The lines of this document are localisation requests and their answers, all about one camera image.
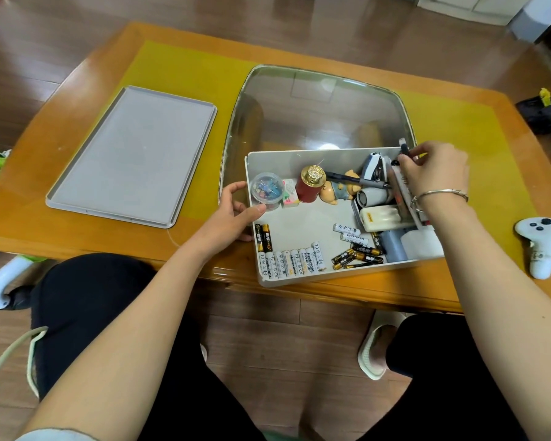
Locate blue grey cylinder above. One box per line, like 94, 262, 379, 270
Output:
378, 229, 406, 263

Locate long white red printed box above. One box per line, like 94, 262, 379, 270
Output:
389, 163, 433, 231

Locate red jar with gold lid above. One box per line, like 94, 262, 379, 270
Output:
295, 164, 327, 205

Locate black pen with clip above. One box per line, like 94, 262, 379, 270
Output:
398, 138, 424, 162

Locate person's left forearm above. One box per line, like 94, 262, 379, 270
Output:
16, 224, 234, 441

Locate black bag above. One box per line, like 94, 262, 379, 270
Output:
515, 88, 551, 137

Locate small toy figurine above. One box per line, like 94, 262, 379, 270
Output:
319, 170, 363, 205

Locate pink yellow eraser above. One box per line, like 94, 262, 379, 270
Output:
282, 179, 301, 208

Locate person's right hand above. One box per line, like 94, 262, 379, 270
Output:
397, 141, 470, 199

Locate white game controller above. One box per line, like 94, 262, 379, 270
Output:
514, 217, 551, 281

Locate person's right forearm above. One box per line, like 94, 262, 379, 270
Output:
412, 190, 551, 441

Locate wooden table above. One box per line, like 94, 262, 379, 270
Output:
0, 21, 551, 315

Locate white rectangular storage box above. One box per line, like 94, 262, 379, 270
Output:
244, 147, 446, 288

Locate silver bracelet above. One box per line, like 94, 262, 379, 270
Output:
410, 188, 469, 213

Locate row of white batteries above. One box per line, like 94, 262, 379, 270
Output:
271, 241, 327, 279

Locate white drawstring cord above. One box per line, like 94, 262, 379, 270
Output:
0, 326, 49, 391

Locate grey plastic tray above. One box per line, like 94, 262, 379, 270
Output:
45, 85, 218, 229

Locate white cabinet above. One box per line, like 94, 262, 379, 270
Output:
417, 0, 537, 27

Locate plain white box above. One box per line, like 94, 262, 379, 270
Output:
401, 228, 444, 262

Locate white chair armrest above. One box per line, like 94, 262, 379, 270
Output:
0, 256, 32, 323

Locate black shorts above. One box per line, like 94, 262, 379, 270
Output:
28, 252, 530, 441

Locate silver black stapler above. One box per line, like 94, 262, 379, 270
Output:
362, 151, 392, 184

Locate person's left hand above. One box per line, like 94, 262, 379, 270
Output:
197, 181, 267, 254

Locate clear round push pin container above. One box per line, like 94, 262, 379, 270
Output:
249, 173, 285, 212

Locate slim black pen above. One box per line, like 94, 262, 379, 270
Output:
325, 171, 392, 189

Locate white slipper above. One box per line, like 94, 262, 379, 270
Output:
358, 311, 410, 381

